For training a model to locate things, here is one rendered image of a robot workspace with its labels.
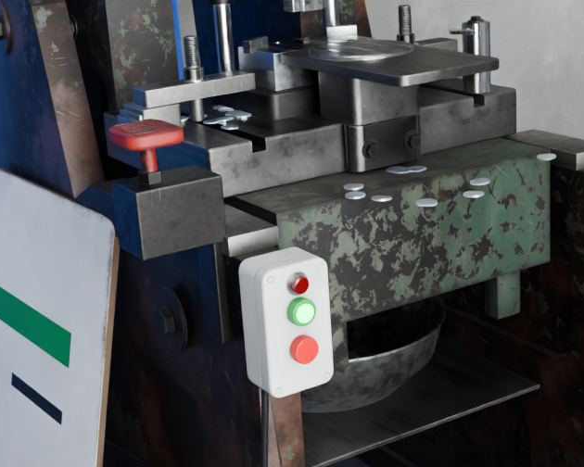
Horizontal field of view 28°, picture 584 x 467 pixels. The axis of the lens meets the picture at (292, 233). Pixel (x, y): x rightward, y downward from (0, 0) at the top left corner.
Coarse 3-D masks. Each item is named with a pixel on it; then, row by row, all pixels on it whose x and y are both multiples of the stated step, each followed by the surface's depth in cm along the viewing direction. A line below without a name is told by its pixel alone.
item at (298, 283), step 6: (294, 276) 113; (300, 276) 112; (306, 276) 113; (288, 282) 112; (294, 282) 112; (300, 282) 112; (306, 282) 112; (288, 288) 112; (294, 288) 112; (300, 288) 112; (306, 288) 113; (294, 294) 113; (300, 294) 113
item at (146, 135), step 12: (144, 120) 117; (156, 120) 117; (108, 132) 115; (120, 132) 113; (132, 132) 112; (144, 132) 112; (156, 132) 112; (168, 132) 112; (180, 132) 113; (120, 144) 113; (132, 144) 111; (144, 144) 111; (156, 144) 111; (168, 144) 112; (144, 156) 114; (144, 168) 115; (156, 168) 115
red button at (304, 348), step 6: (300, 336) 114; (306, 336) 114; (294, 342) 114; (300, 342) 114; (306, 342) 114; (312, 342) 114; (294, 348) 114; (300, 348) 114; (306, 348) 114; (312, 348) 114; (318, 348) 115; (294, 354) 114; (300, 354) 114; (306, 354) 114; (312, 354) 115; (300, 360) 114; (306, 360) 114
